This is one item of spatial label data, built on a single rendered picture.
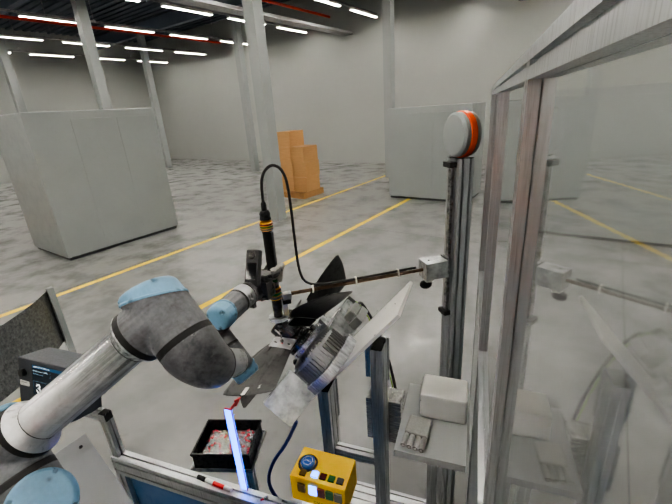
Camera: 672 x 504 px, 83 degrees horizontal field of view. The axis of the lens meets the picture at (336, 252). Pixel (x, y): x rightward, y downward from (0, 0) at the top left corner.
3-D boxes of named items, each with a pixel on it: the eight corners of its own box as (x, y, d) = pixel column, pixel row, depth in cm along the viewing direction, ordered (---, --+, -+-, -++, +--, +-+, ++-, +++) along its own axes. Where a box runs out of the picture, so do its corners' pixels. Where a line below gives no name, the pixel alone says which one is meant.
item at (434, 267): (441, 271, 155) (441, 252, 152) (450, 278, 149) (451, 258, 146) (418, 276, 153) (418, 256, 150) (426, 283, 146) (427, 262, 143)
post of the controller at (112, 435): (125, 451, 140) (110, 409, 133) (118, 458, 137) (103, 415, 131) (119, 449, 141) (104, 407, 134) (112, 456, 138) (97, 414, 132)
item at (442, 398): (467, 396, 155) (468, 374, 151) (465, 426, 141) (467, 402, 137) (424, 389, 160) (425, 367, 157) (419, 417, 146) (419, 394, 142)
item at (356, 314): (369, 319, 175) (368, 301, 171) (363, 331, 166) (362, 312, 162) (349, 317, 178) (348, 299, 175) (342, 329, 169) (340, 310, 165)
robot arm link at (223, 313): (198, 318, 105) (212, 301, 101) (221, 300, 115) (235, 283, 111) (218, 338, 105) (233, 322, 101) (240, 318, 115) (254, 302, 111)
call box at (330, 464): (357, 485, 110) (356, 458, 106) (347, 519, 101) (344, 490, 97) (307, 471, 115) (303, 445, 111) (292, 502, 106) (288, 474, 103)
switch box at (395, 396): (404, 428, 172) (404, 389, 164) (401, 444, 164) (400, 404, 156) (372, 421, 177) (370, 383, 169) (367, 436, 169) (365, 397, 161)
